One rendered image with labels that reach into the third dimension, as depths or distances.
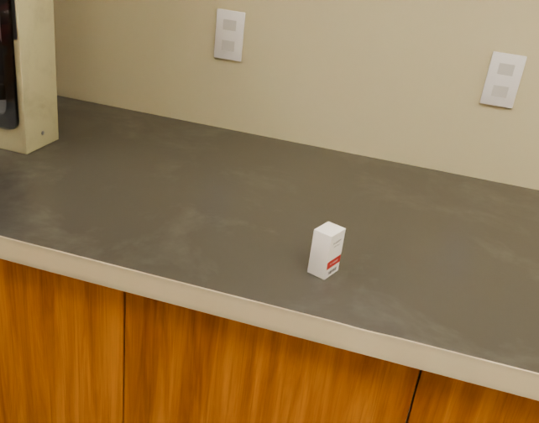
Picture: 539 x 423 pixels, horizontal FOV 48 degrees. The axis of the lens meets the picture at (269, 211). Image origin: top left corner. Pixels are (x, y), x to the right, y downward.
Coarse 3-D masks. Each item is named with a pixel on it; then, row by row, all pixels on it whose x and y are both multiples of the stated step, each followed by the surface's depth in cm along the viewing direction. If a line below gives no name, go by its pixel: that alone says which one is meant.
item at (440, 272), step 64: (64, 128) 137; (128, 128) 142; (192, 128) 147; (0, 192) 104; (64, 192) 107; (128, 192) 110; (192, 192) 113; (256, 192) 116; (320, 192) 120; (384, 192) 124; (448, 192) 128; (512, 192) 132; (0, 256) 92; (64, 256) 89; (128, 256) 90; (192, 256) 92; (256, 256) 94; (384, 256) 99; (448, 256) 101; (512, 256) 104; (256, 320) 84; (320, 320) 81; (384, 320) 82; (448, 320) 84; (512, 320) 86; (512, 384) 77
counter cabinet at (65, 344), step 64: (0, 320) 102; (64, 320) 98; (128, 320) 94; (192, 320) 91; (0, 384) 108; (64, 384) 104; (128, 384) 100; (192, 384) 96; (256, 384) 92; (320, 384) 89; (384, 384) 86; (448, 384) 83
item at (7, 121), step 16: (0, 0) 107; (0, 16) 109; (0, 32) 110; (0, 48) 111; (0, 64) 112; (0, 80) 114; (0, 96) 115; (16, 96) 115; (0, 112) 117; (16, 112) 116
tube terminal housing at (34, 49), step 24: (24, 0) 110; (48, 0) 117; (24, 24) 111; (48, 24) 118; (24, 48) 113; (48, 48) 120; (24, 72) 114; (48, 72) 121; (24, 96) 116; (48, 96) 123; (24, 120) 118; (48, 120) 125; (0, 144) 121; (24, 144) 120
